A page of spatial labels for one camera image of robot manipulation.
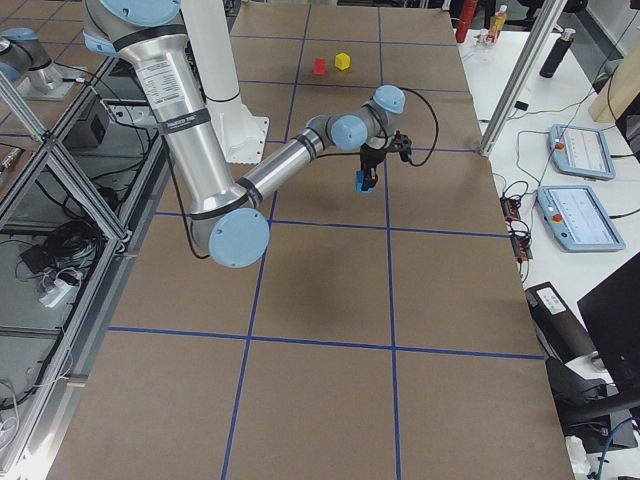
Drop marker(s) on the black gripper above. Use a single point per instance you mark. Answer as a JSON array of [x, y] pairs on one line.
[[370, 159]]

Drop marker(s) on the blue cube block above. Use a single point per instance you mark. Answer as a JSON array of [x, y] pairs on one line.
[[364, 182]]

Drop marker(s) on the red cube block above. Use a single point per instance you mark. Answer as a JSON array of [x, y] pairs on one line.
[[319, 66]]

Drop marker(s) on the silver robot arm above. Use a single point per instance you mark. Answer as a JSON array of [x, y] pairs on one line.
[[26, 63], [182, 57]]

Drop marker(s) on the yellow cube block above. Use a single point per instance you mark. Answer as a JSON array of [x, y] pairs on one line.
[[342, 61]]

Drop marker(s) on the orange circuit board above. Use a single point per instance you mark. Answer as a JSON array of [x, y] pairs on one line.
[[519, 232]]

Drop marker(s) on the red fire extinguisher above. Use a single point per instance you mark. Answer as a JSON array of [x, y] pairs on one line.
[[465, 19]]

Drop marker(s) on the orange drink bottle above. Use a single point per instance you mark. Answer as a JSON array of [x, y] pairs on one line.
[[498, 22]]

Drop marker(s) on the near blue teach pendant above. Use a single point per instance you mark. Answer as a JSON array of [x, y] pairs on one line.
[[577, 219]]

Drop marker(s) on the blue teach pendant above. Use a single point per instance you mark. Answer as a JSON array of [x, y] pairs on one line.
[[577, 219], [581, 151]]

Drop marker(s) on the far blue teach pendant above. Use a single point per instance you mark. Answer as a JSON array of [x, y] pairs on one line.
[[581, 151]]

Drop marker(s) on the black water bottle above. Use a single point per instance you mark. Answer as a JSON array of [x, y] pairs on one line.
[[557, 53]]

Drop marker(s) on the black computer monitor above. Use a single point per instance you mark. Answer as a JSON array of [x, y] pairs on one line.
[[610, 312]]

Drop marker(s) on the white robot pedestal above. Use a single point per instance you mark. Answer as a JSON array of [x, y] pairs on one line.
[[240, 134]]

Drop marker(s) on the aluminium frame post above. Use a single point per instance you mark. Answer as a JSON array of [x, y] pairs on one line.
[[532, 48]]

